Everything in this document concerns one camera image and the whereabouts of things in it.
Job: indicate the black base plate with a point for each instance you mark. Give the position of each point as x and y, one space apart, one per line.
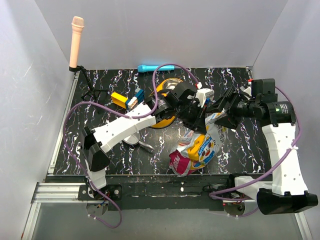
165 191

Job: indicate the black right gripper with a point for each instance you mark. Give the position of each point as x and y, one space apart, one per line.
230 96

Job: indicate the silver metal scoop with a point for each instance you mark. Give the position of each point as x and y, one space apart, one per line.
135 139

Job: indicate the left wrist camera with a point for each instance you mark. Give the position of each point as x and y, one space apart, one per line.
185 91

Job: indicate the cyan flashlight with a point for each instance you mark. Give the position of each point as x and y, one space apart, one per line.
151 68

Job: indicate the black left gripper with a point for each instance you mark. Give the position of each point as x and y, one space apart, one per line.
199 125

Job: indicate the pink microphone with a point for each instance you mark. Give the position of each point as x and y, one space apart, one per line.
77 25

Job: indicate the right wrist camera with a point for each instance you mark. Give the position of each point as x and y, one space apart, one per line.
265 88

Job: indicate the blue beige brick stack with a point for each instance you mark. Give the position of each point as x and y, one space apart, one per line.
134 101

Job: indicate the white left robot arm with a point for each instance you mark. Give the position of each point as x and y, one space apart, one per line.
97 142

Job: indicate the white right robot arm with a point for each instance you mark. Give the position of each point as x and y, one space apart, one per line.
282 189

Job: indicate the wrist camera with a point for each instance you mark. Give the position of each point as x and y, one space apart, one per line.
265 88
185 91

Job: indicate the pink white pet food bag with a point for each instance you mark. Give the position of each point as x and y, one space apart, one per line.
194 150

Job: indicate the yellow toy brick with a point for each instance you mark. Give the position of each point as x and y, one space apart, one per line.
119 100

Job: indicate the aluminium frame rail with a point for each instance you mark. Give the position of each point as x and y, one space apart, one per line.
45 154

